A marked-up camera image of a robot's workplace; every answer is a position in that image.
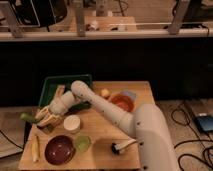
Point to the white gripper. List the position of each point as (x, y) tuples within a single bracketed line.
[(57, 107)]

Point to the green pepper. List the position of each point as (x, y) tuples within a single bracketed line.
[(28, 118)]

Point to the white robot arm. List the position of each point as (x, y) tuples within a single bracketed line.
[(147, 125)]

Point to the metal cup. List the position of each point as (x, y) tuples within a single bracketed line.
[(46, 129)]

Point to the green plastic cup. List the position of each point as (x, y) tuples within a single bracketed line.
[(82, 143)]

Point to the white round container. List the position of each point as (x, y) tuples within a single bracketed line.
[(72, 123)]

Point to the green plastic tray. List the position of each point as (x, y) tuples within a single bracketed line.
[(51, 84)]

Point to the tan wooden block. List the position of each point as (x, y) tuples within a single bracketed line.
[(59, 91)]

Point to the yellow corn cob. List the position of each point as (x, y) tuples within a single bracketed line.
[(35, 149)]

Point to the dark red bowl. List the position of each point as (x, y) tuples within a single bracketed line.
[(59, 150)]

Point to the wooden cutting board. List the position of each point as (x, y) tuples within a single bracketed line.
[(99, 155)]

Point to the small yellow onion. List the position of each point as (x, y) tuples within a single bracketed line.
[(105, 93)]

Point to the black and white brush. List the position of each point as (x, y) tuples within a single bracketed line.
[(118, 148)]

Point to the blue grey cloth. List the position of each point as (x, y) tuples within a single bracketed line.
[(130, 94)]

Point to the black box device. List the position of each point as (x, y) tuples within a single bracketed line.
[(41, 13)]

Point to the metal frame rail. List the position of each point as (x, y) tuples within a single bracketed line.
[(141, 34)]

